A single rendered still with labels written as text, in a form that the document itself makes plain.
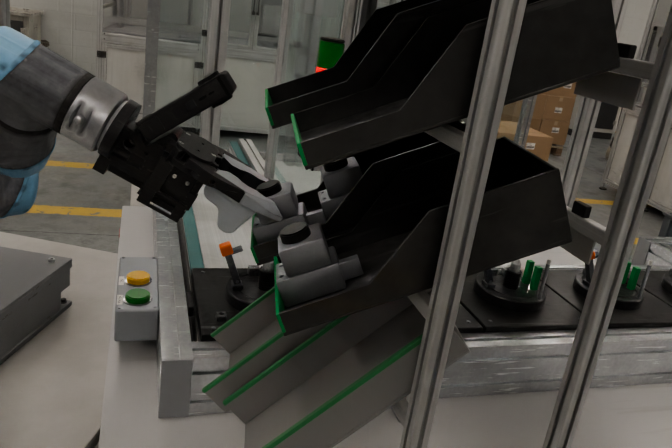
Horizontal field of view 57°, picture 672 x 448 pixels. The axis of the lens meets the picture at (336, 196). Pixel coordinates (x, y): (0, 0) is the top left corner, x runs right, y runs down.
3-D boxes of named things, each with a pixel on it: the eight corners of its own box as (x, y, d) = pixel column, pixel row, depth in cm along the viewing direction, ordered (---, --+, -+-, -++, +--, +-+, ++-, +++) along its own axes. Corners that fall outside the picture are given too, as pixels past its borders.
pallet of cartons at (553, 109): (505, 151, 764) (524, 66, 732) (465, 129, 874) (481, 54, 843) (561, 156, 783) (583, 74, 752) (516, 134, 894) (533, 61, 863)
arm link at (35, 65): (1, 57, 72) (9, 5, 66) (88, 108, 74) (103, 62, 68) (-43, 98, 67) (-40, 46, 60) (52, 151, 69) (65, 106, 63)
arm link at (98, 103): (104, 71, 71) (80, 83, 63) (140, 93, 72) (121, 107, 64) (76, 125, 73) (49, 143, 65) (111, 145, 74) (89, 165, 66)
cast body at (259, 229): (260, 251, 73) (239, 198, 70) (262, 236, 77) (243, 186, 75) (327, 231, 72) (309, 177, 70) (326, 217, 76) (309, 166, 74)
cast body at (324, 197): (327, 225, 74) (309, 172, 72) (324, 212, 78) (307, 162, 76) (393, 203, 74) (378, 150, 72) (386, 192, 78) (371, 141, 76)
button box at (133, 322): (113, 342, 102) (114, 309, 100) (118, 284, 121) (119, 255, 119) (157, 341, 104) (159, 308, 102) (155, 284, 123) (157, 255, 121)
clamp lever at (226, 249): (232, 286, 106) (219, 248, 103) (230, 281, 107) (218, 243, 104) (252, 279, 106) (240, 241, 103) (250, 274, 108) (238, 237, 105)
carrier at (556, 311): (483, 337, 111) (498, 274, 107) (428, 277, 132) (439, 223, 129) (593, 333, 118) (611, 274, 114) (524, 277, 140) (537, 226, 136)
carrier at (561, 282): (595, 333, 118) (613, 274, 114) (525, 277, 140) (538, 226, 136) (692, 330, 126) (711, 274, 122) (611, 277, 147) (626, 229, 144)
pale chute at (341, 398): (243, 511, 62) (214, 484, 60) (246, 424, 74) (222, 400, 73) (471, 351, 59) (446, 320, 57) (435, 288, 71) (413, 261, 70)
